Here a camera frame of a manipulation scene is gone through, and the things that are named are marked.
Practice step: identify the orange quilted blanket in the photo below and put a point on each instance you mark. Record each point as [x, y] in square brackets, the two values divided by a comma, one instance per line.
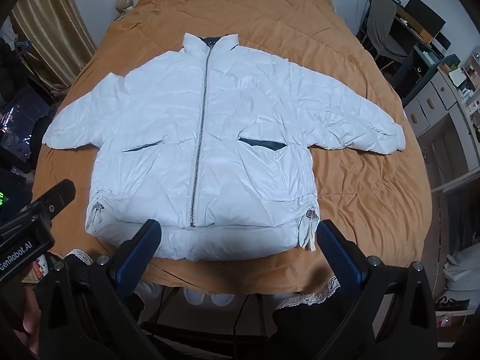
[356, 202]

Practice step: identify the grey drawer cabinet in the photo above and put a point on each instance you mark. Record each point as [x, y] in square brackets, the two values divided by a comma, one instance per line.
[442, 120]

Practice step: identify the dark hanging clothes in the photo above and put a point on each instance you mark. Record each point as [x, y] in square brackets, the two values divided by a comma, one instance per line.
[9, 56]

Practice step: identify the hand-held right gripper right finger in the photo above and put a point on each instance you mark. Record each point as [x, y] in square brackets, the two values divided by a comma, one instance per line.
[340, 258]

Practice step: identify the black monitor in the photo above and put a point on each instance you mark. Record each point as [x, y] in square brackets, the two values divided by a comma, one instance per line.
[425, 17]

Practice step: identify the person's left hand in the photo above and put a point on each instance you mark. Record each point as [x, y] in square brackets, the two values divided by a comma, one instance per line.
[29, 320]

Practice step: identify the night window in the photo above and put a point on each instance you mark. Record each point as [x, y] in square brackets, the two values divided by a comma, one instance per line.
[20, 120]

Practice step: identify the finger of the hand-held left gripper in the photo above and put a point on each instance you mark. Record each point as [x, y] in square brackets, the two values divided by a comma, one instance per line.
[56, 195]

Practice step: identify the white shoe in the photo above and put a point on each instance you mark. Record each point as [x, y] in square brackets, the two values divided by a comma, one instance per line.
[222, 298]
[195, 296]

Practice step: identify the white lace bed skirt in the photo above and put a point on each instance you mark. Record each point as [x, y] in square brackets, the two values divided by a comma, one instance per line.
[311, 297]

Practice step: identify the beige curtain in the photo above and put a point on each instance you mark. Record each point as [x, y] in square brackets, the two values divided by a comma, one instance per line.
[52, 26]

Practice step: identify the white puffer jacket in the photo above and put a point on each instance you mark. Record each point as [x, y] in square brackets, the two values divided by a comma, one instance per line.
[232, 120]

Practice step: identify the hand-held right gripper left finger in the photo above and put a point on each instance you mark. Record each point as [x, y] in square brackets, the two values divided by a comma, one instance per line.
[135, 261]

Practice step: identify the grey chair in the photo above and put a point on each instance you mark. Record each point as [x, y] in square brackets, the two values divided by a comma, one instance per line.
[382, 30]

